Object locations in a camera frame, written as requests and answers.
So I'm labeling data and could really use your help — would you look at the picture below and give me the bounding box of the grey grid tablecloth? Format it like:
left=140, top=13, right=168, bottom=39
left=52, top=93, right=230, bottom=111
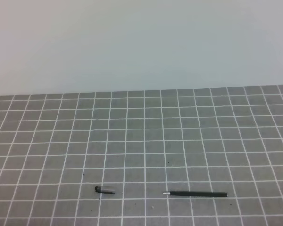
left=0, top=85, right=283, bottom=226

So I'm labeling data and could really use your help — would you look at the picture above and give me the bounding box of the black grey pen cap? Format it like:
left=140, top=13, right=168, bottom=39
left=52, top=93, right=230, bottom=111
left=95, top=186, right=115, bottom=194

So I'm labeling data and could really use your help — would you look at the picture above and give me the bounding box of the black pen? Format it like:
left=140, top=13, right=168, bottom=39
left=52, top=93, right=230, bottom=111
left=163, top=191, right=228, bottom=198

